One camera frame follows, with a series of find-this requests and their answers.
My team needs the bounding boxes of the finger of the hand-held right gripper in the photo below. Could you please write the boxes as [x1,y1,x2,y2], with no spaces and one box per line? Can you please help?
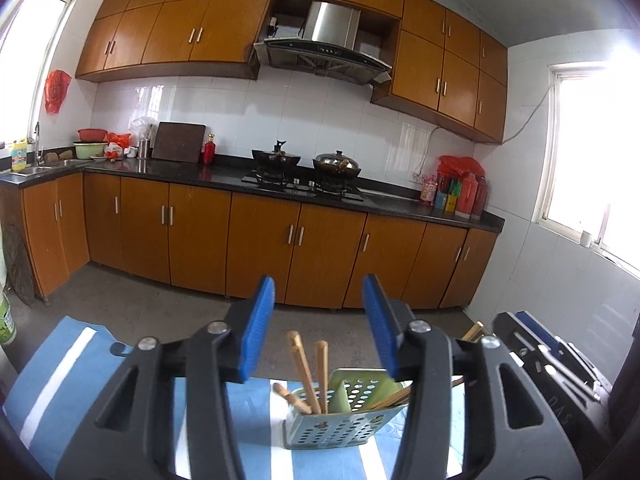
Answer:
[517,344,601,403]
[492,311,613,396]

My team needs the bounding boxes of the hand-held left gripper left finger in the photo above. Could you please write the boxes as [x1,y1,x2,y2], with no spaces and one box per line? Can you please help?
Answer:
[55,276,276,480]

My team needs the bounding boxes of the dark cutting board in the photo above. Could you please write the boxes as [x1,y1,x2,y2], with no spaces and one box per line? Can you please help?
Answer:
[151,122,207,163]

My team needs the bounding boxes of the hanging red plastic bag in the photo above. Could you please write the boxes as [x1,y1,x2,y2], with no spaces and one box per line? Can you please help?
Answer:
[44,69,72,115]

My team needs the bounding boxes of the white plastic bag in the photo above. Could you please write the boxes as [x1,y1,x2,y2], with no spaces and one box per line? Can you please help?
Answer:
[129,116,160,147]

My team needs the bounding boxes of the dark round board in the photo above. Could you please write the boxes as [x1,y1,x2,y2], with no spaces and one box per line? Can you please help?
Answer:
[2,222,36,306]

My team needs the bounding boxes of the red bottles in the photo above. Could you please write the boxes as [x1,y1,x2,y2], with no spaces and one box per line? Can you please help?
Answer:
[457,172,488,218]

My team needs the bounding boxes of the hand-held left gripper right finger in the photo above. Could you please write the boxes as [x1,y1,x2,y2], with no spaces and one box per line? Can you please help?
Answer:
[362,274,583,480]

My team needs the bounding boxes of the steel sink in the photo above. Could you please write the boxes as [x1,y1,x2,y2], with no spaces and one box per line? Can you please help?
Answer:
[10,157,86,178]

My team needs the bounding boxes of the window beside sink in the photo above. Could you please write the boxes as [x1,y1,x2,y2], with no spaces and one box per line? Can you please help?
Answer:
[0,0,81,146]

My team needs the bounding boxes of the black countertop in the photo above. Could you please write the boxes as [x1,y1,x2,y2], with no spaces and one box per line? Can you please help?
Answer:
[0,155,506,233]

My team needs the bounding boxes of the red plastic bag on bottles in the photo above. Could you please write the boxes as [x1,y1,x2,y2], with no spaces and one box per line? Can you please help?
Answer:
[437,155,483,176]

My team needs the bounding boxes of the wooden lower cabinets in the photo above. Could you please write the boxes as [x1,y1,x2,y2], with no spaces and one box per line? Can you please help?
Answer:
[22,172,498,311]

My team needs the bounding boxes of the window with white cup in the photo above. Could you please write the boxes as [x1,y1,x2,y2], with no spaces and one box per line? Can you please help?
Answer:
[540,62,640,281]

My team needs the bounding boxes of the wooden cabinets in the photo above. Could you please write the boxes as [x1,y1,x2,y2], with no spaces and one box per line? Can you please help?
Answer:
[75,0,508,144]
[22,172,498,311]

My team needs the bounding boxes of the steel range hood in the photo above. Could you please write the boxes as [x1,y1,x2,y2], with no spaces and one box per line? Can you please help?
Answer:
[253,1,393,86]

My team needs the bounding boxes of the wooden upper cabinets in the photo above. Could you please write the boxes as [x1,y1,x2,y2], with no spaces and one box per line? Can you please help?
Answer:
[75,0,508,144]

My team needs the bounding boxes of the white wall cable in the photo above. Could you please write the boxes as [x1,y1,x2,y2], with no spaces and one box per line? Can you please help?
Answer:
[415,80,558,181]

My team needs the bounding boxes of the green container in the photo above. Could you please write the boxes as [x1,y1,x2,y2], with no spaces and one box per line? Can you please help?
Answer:
[0,290,17,346]

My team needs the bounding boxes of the green perforated chopstick holder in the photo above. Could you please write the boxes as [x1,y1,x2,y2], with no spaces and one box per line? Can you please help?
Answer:
[282,367,413,450]

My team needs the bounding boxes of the blue white striped cloth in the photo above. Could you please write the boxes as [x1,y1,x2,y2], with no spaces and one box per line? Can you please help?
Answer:
[2,316,501,480]

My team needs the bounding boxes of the colourful condiment boxes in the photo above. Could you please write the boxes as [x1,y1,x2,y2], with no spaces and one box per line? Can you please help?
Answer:
[435,177,461,213]

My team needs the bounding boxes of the black wok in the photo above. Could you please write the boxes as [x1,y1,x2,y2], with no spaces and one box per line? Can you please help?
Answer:
[251,139,302,168]

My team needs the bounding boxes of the gas stove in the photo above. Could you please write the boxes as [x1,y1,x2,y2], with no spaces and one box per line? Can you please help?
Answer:
[241,170,366,203]

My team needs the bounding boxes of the wok with lid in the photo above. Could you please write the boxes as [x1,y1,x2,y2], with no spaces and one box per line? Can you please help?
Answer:
[312,150,362,181]

